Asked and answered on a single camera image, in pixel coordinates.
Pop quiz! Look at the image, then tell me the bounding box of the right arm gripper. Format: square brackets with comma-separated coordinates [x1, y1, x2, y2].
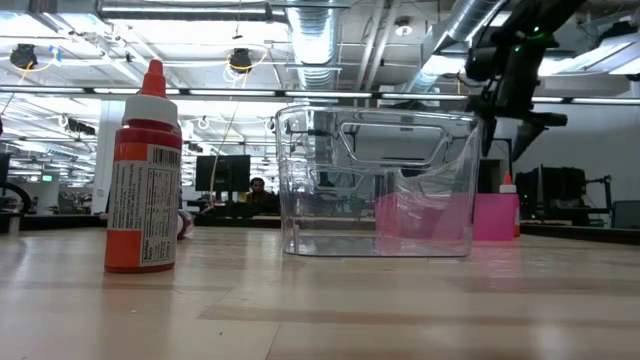
[464, 43, 569, 163]

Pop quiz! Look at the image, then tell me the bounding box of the orange food colouring bottle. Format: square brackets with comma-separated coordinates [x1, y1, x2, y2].
[498, 171, 521, 239]
[103, 58, 184, 275]

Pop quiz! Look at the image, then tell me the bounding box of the black computer monitor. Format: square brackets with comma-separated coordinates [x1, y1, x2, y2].
[514, 166, 587, 221]
[194, 154, 252, 194]

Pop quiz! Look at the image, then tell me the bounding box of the pink plastic bin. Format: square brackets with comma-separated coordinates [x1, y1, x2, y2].
[373, 192, 521, 243]

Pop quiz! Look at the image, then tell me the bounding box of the clear plastic bin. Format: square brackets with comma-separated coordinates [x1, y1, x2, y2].
[274, 103, 484, 259]

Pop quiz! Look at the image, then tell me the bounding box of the person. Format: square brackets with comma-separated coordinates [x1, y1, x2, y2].
[244, 176, 281, 216]

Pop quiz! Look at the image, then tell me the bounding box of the black ceiling-mounted device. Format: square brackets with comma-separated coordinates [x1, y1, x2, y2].
[9, 43, 39, 70]
[228, 47, 254, 75]

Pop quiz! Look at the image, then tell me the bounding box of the silver ventilation duct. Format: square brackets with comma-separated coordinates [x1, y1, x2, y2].
[404, 0, 506, 94]
[287, 0, 346, 91]

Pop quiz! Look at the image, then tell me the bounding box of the black aluminium table frame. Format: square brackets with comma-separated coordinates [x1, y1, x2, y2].
[0, 212, 640, 247]

